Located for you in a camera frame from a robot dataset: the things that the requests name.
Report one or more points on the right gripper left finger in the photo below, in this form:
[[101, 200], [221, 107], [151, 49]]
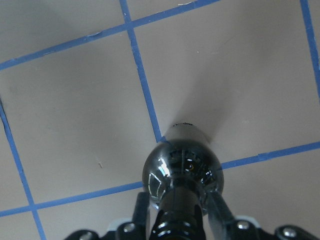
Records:
[[137, 228]]

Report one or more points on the dark wine bottle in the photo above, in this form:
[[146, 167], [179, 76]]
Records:
[[179, 174]]

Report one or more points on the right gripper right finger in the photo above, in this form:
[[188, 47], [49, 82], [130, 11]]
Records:
[[225, 226]]

